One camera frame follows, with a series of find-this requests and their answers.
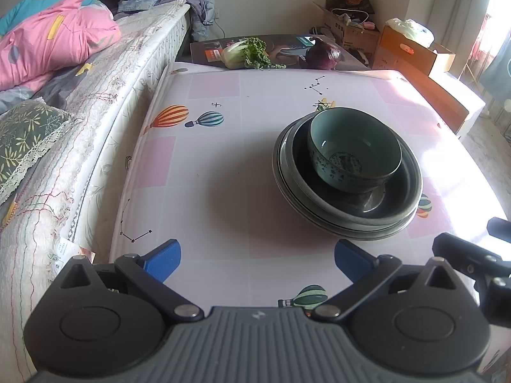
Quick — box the grey bed sheet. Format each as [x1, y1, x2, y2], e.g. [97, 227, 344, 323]
[0, 62, 95, 115]

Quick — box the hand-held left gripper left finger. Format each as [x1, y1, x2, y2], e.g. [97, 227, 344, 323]
[59, 238, 205, 322]

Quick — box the pink hanging garment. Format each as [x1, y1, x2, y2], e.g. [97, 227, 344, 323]
[477, 11, 495, 61]

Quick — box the white quilted mattress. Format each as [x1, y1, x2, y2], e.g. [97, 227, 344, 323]
[0, 0, 191, 383]

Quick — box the green leafy cabbage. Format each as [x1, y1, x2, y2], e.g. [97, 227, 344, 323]
[221, 37, 287, 70]

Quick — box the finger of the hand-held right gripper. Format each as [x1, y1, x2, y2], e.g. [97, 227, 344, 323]
[487, 217, 511, 245]
[433, 232, 511, 326]

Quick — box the brown cardboard box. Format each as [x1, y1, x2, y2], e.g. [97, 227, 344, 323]
[372, 25, 456, 77]

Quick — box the red onion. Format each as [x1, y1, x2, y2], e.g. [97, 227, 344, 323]
[305, 35, 343, 71]

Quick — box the dark printed carton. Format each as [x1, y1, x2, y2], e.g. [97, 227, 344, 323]
[339, 0, 375, 13]

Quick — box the blue hanging blanket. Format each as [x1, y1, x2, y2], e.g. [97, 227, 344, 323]
[479, 42, 511, 102]

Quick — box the pink floral blanket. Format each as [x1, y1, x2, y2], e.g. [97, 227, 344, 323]
[0, 0, 121, 93]

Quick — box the teal ceramic bowl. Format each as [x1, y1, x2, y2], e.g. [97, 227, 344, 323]
[307, 106, 402, 194]

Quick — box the large steel plate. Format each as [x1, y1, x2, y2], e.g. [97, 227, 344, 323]
[279, 191, 416, 242]

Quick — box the open cardboard box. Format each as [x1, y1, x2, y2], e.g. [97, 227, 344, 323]
[312, 0, 381, 53]

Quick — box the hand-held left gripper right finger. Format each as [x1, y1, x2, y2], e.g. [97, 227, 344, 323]
[310, 238, 456, 322]

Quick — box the small paper leaflet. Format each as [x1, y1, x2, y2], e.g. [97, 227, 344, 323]
[51, 238, 97, 273]

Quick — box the green patterned pillow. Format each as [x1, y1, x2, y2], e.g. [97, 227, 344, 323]
[0, 98, 75, 207]

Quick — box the large steel basin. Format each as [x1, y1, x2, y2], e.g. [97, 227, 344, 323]
[272, 112, 423, 237]

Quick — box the balloon print tablecloth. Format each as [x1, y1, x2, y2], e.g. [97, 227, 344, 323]
[107, 62, 511, 370]

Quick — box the large cardboard box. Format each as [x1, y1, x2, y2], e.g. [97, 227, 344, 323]
[399, 69, 487, 137]

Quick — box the white plastic bag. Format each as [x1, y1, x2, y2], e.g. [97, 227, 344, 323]
[384, 18, 435, 48]

